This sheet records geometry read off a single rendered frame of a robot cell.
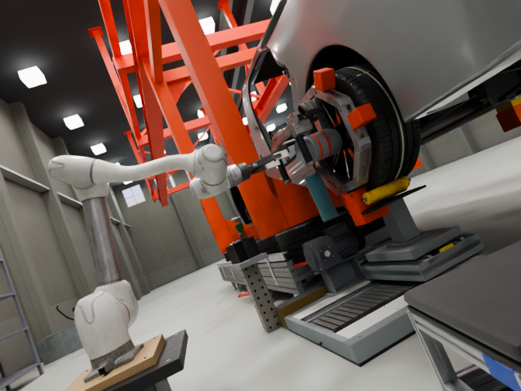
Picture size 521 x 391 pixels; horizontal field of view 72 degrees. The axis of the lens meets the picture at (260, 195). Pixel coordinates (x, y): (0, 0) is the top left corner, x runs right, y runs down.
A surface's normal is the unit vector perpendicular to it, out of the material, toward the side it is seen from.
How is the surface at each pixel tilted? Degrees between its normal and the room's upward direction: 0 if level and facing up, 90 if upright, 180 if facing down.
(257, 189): 90
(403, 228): 90
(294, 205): 90
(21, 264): 90
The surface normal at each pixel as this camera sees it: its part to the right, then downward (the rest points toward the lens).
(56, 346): 0.16, -0.17
